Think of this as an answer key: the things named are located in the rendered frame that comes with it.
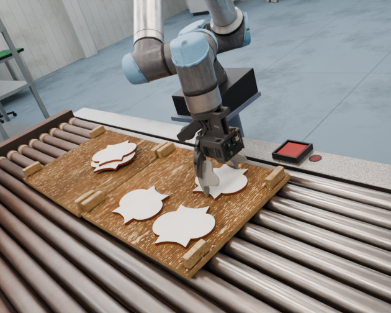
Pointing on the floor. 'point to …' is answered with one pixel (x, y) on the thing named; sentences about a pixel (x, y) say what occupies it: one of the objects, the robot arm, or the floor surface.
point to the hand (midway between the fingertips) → (220, 180)
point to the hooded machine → (197, 7)
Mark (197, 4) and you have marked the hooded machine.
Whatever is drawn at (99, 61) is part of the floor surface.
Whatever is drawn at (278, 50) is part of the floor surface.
